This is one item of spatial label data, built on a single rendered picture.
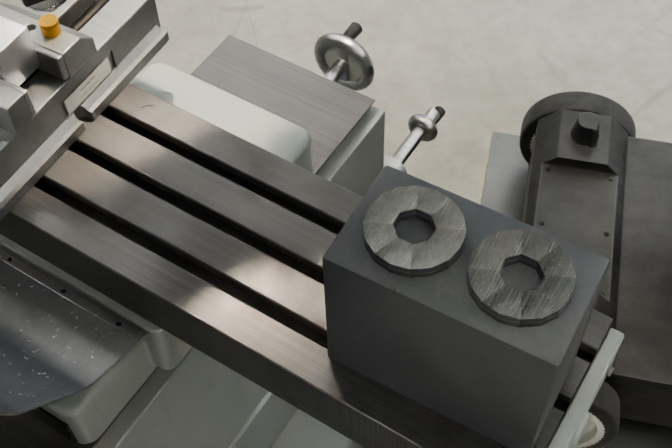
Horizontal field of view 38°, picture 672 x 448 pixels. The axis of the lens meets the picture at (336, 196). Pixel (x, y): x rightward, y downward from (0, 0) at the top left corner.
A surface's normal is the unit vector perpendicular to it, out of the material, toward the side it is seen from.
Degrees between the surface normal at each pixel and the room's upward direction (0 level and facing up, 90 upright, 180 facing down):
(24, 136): 90
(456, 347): 90
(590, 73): 0
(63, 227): 0
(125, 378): 90
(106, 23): 0
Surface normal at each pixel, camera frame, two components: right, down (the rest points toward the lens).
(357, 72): -0.54, 0.68
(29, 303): 0.14, -0.77
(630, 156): -0.02, -0.60
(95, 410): 0.85, 0.41
